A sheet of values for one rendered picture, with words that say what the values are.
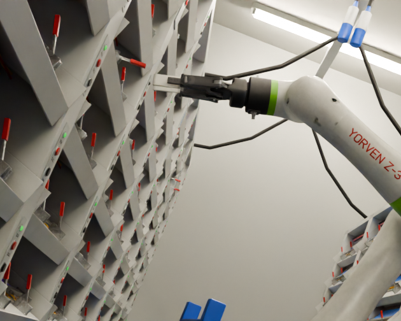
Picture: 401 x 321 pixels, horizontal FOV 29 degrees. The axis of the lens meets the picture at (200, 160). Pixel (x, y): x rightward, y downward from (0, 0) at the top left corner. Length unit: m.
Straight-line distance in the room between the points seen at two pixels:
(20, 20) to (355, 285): 1.20
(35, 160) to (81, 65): 0.20
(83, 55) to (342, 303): 0.91
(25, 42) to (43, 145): 0.36
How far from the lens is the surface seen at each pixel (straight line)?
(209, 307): 0.89
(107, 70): 1.68
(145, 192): 3.53
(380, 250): 2.00
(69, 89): 1.44
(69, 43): 1.48
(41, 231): 1.66
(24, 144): 1.43
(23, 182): 1.41
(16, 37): 1.06
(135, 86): 2.18
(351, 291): 1.97
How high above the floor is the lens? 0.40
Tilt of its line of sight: 14 degrees up
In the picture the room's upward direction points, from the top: 22 degrees clockwise
